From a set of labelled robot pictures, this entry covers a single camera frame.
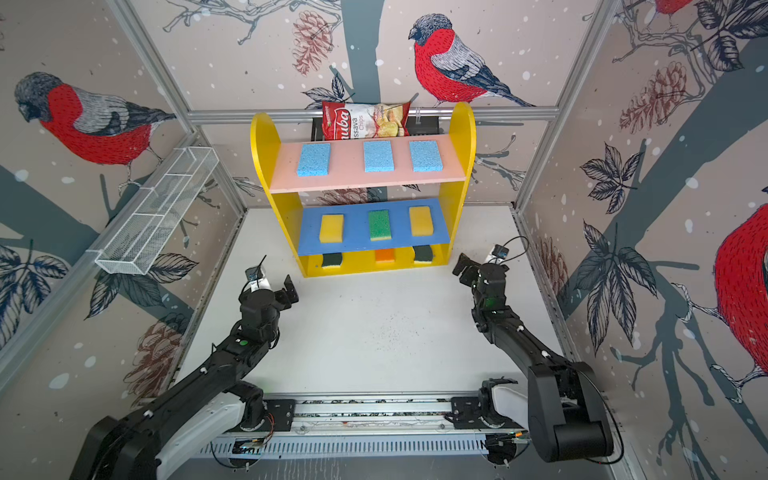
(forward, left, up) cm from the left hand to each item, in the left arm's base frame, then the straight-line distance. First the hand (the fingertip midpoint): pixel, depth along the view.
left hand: (272, 281), depth 82 cm
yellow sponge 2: (+21, -44, +2) cm, 49 cm away
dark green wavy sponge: (+15, -13, -11) cm, 23 cm away
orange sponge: (+17, -32, -12) cm, 38 cm away
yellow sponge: (+17, -15, +3) cm, 23 cm away
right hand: (+6, -58, -1) cm, 58 cm away
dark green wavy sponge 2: (+18, -45, -12) cm, 50 cm away
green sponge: (+20, -30, 0) cm, 36 cm away
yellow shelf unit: (+12, -5, +16) cm, 21 cm away
